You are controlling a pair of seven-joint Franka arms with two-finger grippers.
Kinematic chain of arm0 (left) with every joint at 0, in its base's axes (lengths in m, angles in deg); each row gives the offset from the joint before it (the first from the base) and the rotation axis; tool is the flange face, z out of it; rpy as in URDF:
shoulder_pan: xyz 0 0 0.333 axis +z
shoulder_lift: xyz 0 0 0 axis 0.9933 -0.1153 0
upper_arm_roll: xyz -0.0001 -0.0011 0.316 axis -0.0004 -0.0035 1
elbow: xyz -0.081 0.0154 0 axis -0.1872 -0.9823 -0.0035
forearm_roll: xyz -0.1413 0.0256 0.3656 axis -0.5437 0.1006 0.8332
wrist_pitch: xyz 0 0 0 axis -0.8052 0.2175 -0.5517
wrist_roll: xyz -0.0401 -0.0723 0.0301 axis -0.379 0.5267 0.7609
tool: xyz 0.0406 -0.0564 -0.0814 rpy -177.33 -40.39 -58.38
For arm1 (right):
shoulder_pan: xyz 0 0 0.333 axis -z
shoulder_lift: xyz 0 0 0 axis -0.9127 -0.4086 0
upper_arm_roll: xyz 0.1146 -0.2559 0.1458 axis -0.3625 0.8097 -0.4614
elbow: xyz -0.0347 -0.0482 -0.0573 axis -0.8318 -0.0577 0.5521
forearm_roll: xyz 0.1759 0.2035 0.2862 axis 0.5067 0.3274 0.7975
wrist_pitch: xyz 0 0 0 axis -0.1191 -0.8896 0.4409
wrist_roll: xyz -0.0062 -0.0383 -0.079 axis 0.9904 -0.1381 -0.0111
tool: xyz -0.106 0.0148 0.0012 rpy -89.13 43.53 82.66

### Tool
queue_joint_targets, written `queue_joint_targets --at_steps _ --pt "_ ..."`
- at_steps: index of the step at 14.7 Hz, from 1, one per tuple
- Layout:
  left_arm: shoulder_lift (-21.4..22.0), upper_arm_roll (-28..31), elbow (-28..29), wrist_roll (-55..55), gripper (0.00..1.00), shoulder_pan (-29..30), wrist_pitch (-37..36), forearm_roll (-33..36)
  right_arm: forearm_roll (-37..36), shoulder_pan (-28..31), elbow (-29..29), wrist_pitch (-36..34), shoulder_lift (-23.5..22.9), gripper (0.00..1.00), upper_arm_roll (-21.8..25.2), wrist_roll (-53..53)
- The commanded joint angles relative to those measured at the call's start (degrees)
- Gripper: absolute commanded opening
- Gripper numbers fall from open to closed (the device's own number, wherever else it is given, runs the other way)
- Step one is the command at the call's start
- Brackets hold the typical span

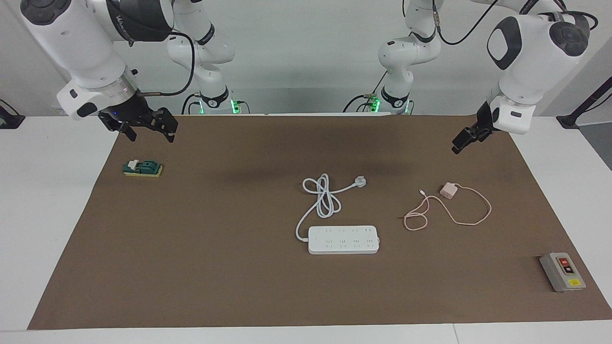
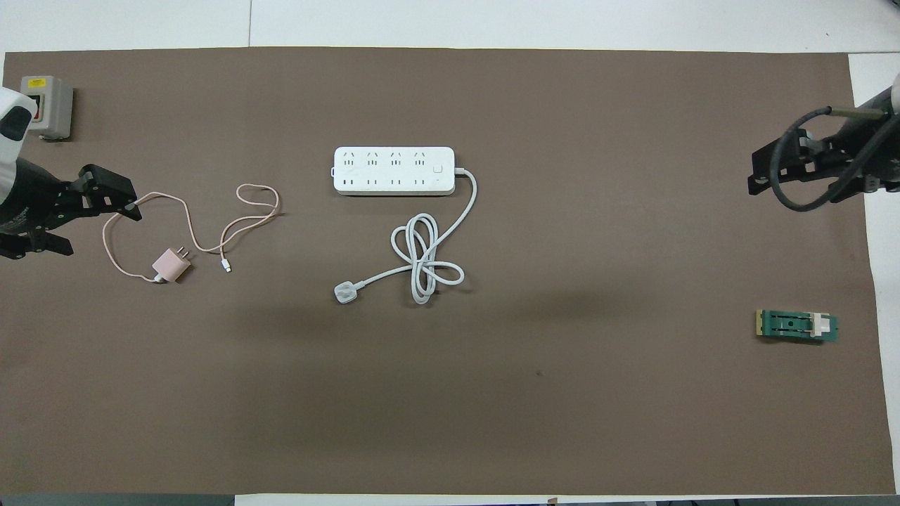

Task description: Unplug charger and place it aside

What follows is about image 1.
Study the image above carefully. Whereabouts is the pink charging cable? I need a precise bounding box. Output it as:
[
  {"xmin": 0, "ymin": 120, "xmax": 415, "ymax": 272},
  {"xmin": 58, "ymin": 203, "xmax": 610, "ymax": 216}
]
[{"xmin": 403, "ymin": 184, "xmax": 493, "ymax": 232}]

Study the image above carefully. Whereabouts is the white power strip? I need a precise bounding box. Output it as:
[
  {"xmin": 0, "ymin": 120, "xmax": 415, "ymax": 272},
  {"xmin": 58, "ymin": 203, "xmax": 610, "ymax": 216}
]
[{"xmin": 307, "ymin": 226, "xmax": 381, "ymax": 255}]

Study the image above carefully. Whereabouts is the black clamp stand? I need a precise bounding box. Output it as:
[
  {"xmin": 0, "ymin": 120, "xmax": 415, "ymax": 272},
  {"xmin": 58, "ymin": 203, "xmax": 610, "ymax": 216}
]
[
  {"xmin": 0, "ymin": 99, "xmax": 25, "ymax": 129},
  {"xmin": 556, "ymin": 76, "xmax": 612, "ymax": 129}
]

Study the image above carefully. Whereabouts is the brown table mat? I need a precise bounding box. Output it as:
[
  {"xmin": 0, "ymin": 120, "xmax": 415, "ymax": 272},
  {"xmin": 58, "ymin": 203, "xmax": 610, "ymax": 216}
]
[{"xmin": 28, "ymin": 115, "xmax": 612, "ymax": 330}]

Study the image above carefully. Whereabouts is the black base cable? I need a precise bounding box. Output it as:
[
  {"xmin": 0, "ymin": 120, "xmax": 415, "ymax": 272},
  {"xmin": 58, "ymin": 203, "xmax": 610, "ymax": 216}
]
[
  {"xmin": 342, "ymin": 72, "xmax": 389, "ymax": 114},
  {"xmin": 181, "ymin": 93, "xmax": 203, "ymax": 116}
]

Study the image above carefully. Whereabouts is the green knife switch yellow base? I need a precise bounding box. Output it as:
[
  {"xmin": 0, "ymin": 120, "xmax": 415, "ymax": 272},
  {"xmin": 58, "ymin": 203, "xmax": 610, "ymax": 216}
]
[{"xmin": 122, "ymin": 159, "xmax": 164, "ymax": 178}]

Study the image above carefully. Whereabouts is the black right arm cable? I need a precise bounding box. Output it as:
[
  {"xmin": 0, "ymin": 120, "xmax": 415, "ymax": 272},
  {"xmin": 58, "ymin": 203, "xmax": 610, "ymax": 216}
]
[{"xmin": 139, "ymin": 31, "xmax": 196, "ymax": 97}]

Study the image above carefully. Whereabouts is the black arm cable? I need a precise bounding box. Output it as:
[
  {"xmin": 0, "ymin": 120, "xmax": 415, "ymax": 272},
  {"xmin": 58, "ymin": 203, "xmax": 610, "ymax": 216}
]
[
  {"xmin": 430, "ymin": 0, "xmax": 599, "ymax": 46},
  {"xmin": 139, "ymin": 31, "xmax": 196, "ymax": 97}
]

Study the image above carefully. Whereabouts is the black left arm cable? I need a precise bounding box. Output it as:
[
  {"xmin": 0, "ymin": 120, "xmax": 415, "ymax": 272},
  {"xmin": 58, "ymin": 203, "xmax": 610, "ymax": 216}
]
[{"xmin": 430, "ymin": 0, "xmax": 599, "ymax": 46}]

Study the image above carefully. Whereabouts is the white power cord with plug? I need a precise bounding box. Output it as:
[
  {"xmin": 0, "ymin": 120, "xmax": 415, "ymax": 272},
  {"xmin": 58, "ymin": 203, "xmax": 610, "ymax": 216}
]
[{"xmin": 295, "ymin": 173, "xmax": 368, "ymax": 242}]

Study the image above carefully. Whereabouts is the grey on-off switch box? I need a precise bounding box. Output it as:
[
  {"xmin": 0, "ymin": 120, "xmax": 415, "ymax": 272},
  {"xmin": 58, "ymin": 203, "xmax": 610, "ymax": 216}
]
[{"xmin": 539, "ymin": 252, "xmax": 587, "ymax": 292}]

